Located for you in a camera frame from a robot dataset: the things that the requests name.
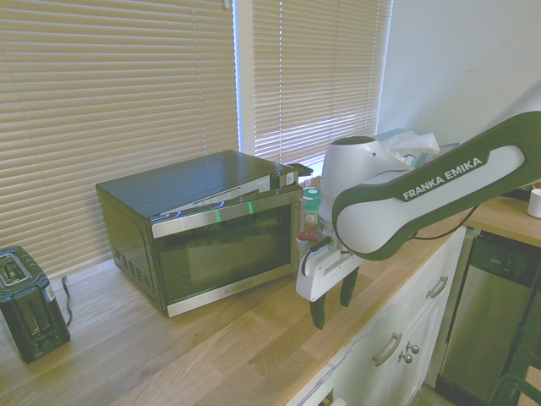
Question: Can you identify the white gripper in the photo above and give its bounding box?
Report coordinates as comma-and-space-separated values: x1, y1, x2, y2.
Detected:
295, 247, 361, 331

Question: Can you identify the microwave door with steel trim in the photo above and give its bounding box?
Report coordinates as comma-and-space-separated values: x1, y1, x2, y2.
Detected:
146, 197, 302, 319

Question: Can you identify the black steel microwave body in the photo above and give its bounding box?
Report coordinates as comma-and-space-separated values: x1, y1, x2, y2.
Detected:
95, 149, 306, 316

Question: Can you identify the white kitchen cabinet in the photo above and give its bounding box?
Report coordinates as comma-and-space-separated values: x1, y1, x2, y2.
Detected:
291, 227, 467, 406

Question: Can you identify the clear container with green lid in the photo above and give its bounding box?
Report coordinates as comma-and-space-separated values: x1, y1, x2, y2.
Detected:
300, 185, 324, 239

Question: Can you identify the stainless steel dishwasher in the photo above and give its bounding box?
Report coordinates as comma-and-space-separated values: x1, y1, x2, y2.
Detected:
434, 230, 541, 398

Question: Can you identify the white plastic shopping bag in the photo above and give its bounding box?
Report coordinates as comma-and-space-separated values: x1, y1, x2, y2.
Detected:
375, 130, 441, 170

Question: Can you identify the black tripod leg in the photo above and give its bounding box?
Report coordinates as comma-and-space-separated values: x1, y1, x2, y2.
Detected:
505, 270, 541, 381

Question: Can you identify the narrow beige window blind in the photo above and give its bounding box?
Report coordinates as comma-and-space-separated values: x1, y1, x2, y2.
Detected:
251, 0, 393, 171

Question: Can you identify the wide beige window blind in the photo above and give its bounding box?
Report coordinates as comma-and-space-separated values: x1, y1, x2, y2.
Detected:
0, 0, 238, 281

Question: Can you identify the black two-slot toaster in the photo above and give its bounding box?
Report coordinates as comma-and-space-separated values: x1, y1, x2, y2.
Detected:
0, 245, 72, 365

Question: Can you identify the long silver drawer handle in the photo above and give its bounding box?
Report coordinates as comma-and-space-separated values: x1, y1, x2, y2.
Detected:
372, 332, 404, 368

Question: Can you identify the short silver drawer handle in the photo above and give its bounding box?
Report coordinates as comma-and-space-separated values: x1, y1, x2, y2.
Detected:
425, 275, 450, 300

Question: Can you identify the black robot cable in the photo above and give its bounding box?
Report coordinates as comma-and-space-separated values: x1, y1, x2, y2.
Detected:
410, 202, 481, 242

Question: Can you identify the green metal chair frame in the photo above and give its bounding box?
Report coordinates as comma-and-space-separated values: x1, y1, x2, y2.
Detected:
489, 371, 541, 406

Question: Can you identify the black toaster power cord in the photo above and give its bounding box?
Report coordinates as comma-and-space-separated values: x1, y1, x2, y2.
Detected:
61, 275, 74, 326

